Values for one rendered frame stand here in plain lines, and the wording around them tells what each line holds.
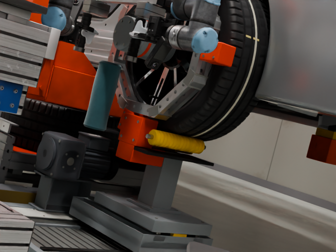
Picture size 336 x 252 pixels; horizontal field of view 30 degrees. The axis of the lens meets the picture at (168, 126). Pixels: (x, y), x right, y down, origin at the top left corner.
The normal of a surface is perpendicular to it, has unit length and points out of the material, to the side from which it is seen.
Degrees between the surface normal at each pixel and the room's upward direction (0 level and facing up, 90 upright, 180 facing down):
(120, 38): 90
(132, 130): 90
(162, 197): 90
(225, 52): 90
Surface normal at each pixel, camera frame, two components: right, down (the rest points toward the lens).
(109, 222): -0.74, -0.17
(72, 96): 0.62, 0.18
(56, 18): -0.08, 0.03
